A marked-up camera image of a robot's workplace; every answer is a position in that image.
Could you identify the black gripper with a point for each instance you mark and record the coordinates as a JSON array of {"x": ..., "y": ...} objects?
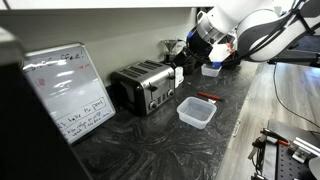
[{"x": 200, "y": 45}]

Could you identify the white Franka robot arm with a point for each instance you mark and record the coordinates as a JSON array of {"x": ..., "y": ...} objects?
[{"x": 233, "y": 10}]

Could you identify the black knob with silver dial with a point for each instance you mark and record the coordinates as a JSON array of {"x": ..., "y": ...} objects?
[
  {"x": 152, "y": 105},
  {"x": 170, "y": 93}
]

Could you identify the black container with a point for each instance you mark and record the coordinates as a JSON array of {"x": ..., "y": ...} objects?
[{"x": 188, "y": 66}]

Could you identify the clear plastic container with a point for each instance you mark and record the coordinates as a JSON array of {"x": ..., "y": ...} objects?
[
  {"x": 210, "y": 70},
  {"x": 196, "y": 113}
]

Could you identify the metal pour-over funnel stand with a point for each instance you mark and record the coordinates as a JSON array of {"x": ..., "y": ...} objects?
[{"x": 170, "y": 46}]

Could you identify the black toaster lever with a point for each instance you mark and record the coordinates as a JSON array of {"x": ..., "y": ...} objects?
[
  {"x": 172, "y": 77},
  {"x": 152, "y": 88}
]

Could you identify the red marker pen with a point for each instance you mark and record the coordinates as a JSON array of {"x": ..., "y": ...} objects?
[{"x": 208, "y": 96}]

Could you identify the stainless steel toaster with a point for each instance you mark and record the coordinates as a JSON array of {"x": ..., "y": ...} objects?
[{"x": 140, "y": 83}]

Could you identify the white upper cabinet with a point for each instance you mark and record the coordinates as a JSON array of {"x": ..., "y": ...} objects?
[{"x": 100, "y": 3}]

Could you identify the whiteboard with handwriting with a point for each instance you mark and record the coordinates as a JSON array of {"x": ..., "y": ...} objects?
[{"x": 66, "y": 93}]

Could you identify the black perforated cart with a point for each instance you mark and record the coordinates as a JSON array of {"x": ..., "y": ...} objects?
[{"x": 286, "y": 163}]

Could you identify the white round disc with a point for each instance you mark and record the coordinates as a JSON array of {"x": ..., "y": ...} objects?
[{"x": 315, "y": 168}]

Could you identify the silver metal bracket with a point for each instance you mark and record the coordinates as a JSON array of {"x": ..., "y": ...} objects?
[{"x": 301, "y": 151}]

